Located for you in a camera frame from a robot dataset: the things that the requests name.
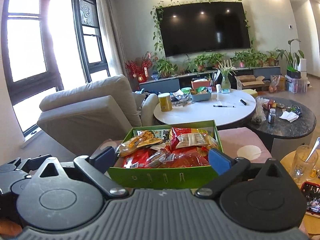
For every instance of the orange snack bag in box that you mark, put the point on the orange snack bag in box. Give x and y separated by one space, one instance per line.
145 139

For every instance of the small dark glass jar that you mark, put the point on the small dark glass jar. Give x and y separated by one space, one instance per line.
272 116

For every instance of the open cardboard box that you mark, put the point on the open cardboard box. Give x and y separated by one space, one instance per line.
249 82

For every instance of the yellow cylindrical can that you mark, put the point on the yellow cylindrical can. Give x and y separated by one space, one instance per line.
165 102

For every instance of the white round coffee table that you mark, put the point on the white round coffee table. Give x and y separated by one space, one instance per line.
225 109

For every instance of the clear drinking glass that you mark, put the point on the clear drinking glass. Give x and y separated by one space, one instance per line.
303 164

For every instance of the person's left hand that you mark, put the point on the person's left hand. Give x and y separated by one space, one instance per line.
9 228

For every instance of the red chip bag in box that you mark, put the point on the red chip bag in box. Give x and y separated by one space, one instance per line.
189 137

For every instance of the red flower decoration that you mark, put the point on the red flower decoration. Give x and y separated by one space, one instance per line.
138 68

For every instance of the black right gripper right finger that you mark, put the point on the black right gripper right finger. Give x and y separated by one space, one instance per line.
228 171

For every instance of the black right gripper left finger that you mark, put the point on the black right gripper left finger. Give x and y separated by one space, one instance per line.
94 168

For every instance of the glass vase with green plant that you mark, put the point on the glass vase with green plant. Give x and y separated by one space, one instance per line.
225 69

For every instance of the dark marble round table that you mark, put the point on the dark marble round table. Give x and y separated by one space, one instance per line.
283 129

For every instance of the large black wall television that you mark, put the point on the large black wall television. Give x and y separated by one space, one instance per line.
201 27

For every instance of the pink polka dot tablecloth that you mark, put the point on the pink polka dot tablecloth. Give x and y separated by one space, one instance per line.
235 142

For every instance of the white crumpled tissue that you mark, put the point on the white crumpled tissue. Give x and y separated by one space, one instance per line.
289 116

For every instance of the beige fabric sofa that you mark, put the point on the beige fabric sofa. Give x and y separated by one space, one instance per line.
81 119

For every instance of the teal snack tray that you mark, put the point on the teal snack tray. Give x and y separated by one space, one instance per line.
200 94

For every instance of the dark tv console cabinet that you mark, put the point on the dark tv console cabinet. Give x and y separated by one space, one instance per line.
172 84

